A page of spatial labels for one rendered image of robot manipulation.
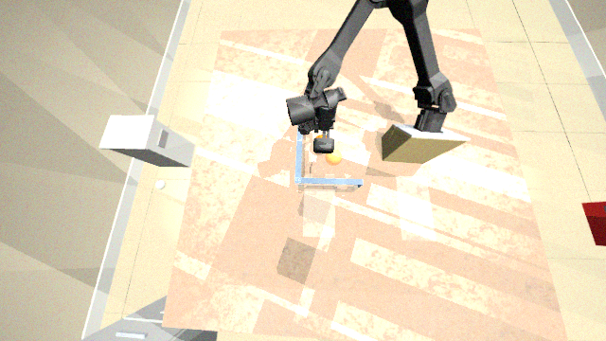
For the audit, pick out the see-through yellow ball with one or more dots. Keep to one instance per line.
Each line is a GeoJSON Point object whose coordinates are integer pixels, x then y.
{"type": "Point", "coordinates": [333, 159]}

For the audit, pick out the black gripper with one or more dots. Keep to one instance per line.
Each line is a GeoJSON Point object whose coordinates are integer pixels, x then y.
{"type": "Point", "coordinates": [324, 144]}

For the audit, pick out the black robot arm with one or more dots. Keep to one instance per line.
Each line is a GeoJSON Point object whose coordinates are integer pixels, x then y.
{"type": "Point", "coordinates": [433, 87]}

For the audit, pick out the light blue wall top edge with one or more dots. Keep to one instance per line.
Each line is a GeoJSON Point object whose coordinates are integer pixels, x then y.
{"type": "Point", "coordinates": [301, 180]}

